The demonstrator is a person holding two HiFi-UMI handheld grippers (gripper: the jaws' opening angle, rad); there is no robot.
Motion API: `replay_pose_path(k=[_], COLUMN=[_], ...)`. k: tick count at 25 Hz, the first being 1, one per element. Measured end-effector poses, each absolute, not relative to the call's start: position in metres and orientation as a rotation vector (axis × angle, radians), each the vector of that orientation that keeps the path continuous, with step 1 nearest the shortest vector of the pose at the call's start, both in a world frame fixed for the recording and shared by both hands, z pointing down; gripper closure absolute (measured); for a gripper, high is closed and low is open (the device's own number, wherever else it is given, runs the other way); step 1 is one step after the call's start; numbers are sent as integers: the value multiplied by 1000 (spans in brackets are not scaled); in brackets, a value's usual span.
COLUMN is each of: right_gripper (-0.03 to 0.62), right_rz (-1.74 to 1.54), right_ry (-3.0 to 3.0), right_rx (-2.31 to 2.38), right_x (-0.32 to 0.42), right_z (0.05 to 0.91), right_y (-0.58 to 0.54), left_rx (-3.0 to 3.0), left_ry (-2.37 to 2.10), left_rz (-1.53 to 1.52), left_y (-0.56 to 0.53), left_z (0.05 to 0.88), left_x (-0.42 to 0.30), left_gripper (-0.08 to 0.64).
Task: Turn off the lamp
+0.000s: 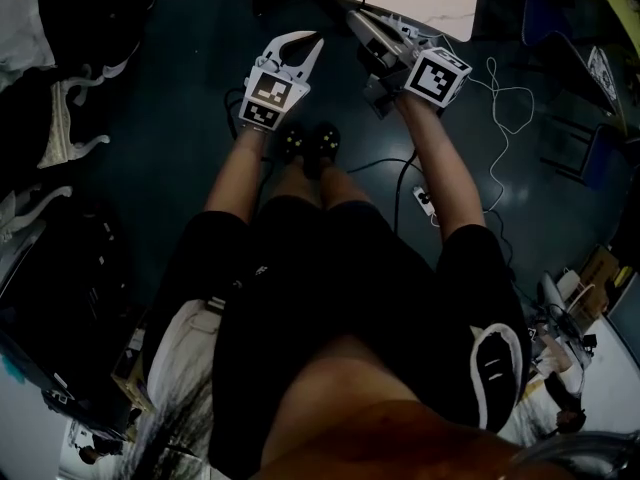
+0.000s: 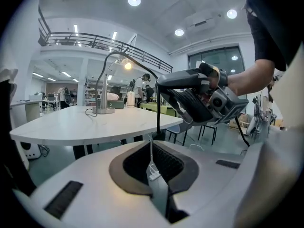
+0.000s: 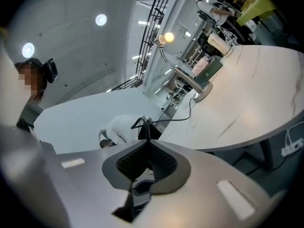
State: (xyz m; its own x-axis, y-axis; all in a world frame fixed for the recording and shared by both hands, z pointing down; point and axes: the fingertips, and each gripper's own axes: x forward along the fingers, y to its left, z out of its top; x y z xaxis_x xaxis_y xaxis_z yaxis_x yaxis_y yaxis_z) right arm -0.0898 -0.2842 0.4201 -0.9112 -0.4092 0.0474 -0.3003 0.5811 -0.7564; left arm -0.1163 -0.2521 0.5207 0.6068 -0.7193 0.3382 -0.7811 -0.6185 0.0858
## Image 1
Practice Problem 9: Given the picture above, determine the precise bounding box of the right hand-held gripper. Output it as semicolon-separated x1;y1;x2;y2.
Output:
346;9;473;119

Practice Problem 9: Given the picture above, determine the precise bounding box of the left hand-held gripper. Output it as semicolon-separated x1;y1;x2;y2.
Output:
238;30;325;132

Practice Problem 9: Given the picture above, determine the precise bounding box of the person's right forearm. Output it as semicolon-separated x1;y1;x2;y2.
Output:
394;92;487;242

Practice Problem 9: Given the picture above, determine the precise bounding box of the person's left forearm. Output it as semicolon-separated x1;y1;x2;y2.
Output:
204;125;269;224

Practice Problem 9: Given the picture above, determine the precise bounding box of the person's left black slipper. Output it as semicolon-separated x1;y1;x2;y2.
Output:
278;122;307;165

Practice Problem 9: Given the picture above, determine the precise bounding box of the person's black slipper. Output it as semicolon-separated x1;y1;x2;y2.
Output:
307;121;343;167
278;122;307;165

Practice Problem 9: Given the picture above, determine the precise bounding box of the person's right black slipper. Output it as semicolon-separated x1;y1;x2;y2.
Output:
307;121;343;167

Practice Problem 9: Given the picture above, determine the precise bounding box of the person's left leg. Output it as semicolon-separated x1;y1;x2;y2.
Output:
272;155;326;212

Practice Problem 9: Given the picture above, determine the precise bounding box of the person's leg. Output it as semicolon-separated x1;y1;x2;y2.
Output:
272;155;326;212
319;162;374;212

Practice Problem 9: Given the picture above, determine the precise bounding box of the person's right leg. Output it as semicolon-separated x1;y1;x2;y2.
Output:
319;162;374;212

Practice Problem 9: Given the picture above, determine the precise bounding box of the dark office chair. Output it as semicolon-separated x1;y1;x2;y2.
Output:
519;0;619;117

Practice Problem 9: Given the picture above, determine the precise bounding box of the black garment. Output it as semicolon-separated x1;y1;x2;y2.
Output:
37;0;156;84

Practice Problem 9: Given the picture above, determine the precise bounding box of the person's black clothing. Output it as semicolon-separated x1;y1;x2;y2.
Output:
144;195;531;479

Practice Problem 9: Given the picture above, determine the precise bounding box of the white mesh panel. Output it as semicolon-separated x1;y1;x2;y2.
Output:
587;45;620;103

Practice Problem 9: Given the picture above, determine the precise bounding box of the white ornate furniture leg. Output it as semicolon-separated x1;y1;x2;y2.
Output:
0;185;74;242
37;62;111;169

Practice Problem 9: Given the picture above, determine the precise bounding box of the blue chair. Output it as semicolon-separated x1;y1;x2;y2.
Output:
539;117;640;192

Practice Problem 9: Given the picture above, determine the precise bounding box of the white bedding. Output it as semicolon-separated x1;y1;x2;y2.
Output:
0;0;56;92

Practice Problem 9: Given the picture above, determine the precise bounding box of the white round appliance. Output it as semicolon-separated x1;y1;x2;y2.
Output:
537;267;599;317

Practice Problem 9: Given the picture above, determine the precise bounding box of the white cloth bag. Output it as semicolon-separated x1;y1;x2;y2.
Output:
147;297;224;419

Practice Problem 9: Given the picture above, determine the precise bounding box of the plain cardboard box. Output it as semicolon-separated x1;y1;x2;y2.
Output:
579;244;629;294

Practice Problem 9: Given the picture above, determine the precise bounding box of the large black case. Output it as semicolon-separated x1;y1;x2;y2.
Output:
0;202;151;434

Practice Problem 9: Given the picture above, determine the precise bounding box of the person's chest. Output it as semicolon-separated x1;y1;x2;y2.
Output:
259;335;551;480

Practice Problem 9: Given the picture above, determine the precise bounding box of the left hand-held gripper cable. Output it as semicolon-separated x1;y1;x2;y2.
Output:
222;86;244;142

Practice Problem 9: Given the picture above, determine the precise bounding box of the hand-held gripper cable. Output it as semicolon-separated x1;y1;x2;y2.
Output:
344;151;426;235
222;86;244;142

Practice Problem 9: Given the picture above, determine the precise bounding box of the right hand-held gripper cable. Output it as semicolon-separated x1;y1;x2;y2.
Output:
344;151;426;235

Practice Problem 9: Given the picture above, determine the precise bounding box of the long white cable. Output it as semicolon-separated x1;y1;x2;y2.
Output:
439;32;536;214

